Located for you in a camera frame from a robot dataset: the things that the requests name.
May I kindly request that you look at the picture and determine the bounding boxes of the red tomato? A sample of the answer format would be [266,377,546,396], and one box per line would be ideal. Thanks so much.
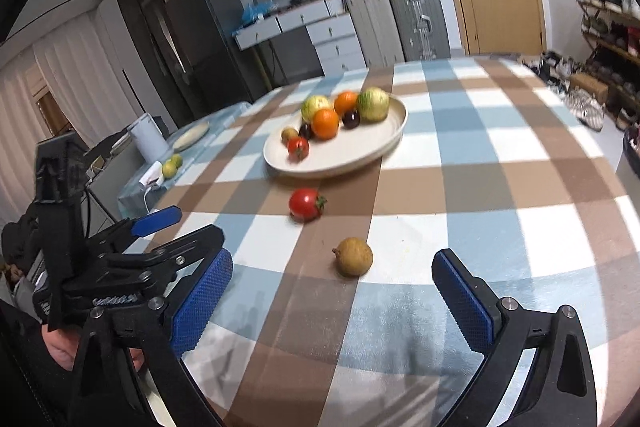
[288,188,326,222]
[288,136,309,161]

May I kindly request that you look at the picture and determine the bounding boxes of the orange fruit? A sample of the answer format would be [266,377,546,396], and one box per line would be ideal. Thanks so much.
[333,91,358,117]
[311,108,341,141]

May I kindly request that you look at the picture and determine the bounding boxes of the dark purple plum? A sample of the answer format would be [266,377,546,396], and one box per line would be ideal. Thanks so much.
[342,109,360,130]

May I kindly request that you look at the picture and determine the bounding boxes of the large green yellow guava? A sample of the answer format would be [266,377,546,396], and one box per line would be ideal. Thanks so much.
[356,87,390,122]

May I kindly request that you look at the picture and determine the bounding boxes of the brown longan fruit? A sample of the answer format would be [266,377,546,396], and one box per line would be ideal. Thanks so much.
[281,127,298,145]

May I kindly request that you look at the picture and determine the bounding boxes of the left hand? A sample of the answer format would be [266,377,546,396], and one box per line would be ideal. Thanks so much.
[40,325,147,373]

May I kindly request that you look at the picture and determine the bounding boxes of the teal checkered side cloth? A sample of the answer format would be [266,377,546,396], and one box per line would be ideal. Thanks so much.
[116,102,250,219]

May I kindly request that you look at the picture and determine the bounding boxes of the white power adapter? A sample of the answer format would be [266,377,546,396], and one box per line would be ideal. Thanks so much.
[138,161,165,188]

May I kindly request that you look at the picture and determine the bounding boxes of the small yellow citrus fruit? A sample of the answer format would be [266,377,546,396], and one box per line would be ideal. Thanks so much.
[162,160,178,179]

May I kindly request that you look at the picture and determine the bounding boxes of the small green citrus fruit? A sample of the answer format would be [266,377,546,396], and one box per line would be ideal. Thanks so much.
[169,154,182,169]

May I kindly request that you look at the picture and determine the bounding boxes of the small cream plate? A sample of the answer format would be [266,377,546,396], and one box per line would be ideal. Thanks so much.
[172,121,209,153]

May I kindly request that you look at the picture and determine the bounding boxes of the white kettle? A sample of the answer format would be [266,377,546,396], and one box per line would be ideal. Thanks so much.
[127,113,171,164]

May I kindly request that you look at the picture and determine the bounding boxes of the checkered tablecloth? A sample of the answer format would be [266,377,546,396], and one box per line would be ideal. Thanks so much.
[134,58,639,426]

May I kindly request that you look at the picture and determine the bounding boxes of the white curtain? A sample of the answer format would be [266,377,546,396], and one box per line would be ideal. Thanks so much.
[1,12,141,225]

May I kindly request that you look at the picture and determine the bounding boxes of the large cream plate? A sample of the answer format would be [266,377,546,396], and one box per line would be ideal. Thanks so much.
[262,95,408,179]

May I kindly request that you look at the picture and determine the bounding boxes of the black refrigerator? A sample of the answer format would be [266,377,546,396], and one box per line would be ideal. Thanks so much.
[166,0,269,112]

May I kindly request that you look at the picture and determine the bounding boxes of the white drawer desk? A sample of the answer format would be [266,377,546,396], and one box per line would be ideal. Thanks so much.
[235,0,366,84]

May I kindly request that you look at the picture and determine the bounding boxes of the cardboard box on floor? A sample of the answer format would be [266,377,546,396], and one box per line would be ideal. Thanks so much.
[568,72,608,104]

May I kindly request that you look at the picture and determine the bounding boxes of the beige suitcase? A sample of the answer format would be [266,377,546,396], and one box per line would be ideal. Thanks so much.
[344,0,405,68]

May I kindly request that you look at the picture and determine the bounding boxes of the silver suitcase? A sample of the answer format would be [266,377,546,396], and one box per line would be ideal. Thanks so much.
[390,0,451,62]

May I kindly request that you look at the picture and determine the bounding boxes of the wooden shoe rack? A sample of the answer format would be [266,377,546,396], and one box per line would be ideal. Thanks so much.
[575,0,639,131]

